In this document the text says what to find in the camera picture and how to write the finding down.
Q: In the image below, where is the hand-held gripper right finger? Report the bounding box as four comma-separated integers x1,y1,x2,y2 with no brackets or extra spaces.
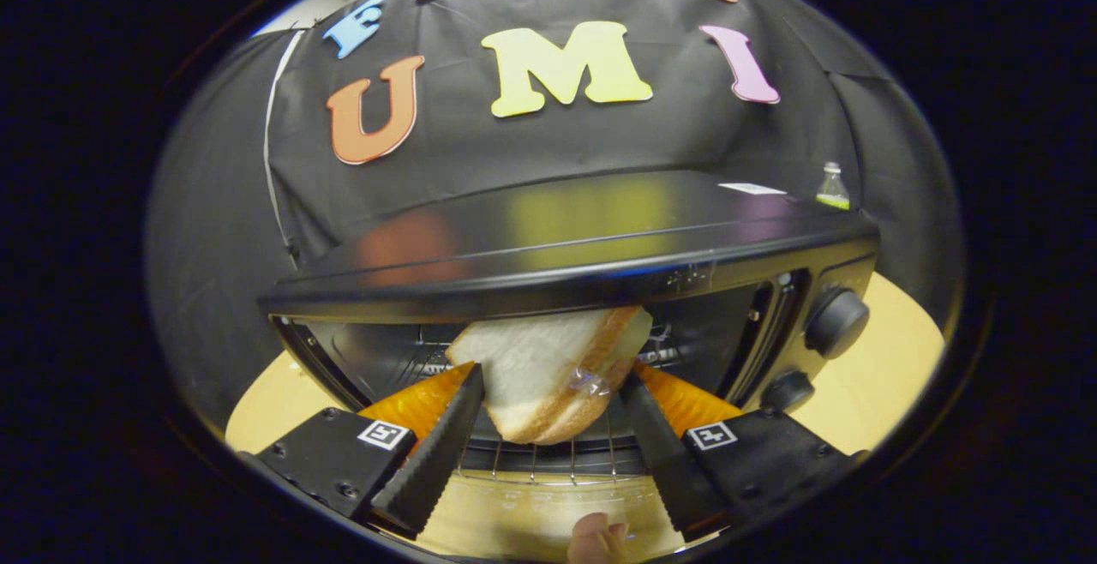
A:
619,363,866,543

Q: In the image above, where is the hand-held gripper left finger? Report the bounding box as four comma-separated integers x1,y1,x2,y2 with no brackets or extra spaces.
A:
249,363,486,539

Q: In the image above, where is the toast sandwich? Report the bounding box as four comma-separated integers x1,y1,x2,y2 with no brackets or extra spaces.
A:
444,305,654,447

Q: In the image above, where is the black toaster oven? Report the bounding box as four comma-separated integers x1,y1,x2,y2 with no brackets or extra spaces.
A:
257,170,884,561

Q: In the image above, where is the green drink bottle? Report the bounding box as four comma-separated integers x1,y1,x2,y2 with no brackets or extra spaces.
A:
814,161,852,212

